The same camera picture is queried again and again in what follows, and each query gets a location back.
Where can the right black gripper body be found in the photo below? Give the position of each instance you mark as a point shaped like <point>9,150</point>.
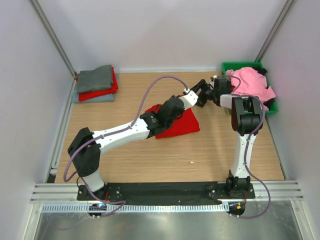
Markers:
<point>210,94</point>

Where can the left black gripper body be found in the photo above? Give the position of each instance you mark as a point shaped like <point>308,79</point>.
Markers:
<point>169,124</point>

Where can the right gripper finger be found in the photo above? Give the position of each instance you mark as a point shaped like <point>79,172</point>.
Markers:
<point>202,84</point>
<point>202,100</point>

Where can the red t shirt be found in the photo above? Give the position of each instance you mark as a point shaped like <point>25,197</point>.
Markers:
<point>100,93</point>
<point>185,125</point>

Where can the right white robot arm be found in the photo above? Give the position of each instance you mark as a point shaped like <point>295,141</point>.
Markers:
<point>247,117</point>

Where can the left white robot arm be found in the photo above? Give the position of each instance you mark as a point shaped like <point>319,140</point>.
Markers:
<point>87,147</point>

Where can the green plastic bin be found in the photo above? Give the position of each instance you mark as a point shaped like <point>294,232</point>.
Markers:
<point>254,81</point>

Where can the folded blue-grey t shirt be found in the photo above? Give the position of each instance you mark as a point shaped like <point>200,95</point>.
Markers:
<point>98,99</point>

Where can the folded grey t shirt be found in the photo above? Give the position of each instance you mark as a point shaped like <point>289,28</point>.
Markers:
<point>98,79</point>

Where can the folded red t shirt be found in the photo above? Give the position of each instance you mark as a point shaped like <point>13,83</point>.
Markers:
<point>100,93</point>

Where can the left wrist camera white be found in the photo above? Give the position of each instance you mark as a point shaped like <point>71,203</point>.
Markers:
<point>189,98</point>

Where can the right aluminium frame post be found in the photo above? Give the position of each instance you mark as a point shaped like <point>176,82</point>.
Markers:
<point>279,21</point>

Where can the aluminium frame post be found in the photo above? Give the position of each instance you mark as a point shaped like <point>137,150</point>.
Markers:
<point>279,21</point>
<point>52,35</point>

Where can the aluminium front rail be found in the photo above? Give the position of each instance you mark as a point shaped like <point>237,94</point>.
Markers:
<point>280,190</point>

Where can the white slotted cable duct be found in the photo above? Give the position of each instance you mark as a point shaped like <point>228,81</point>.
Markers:
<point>97,208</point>

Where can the left aluminium frame post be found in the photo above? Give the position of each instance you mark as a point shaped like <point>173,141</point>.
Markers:
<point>52,35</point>

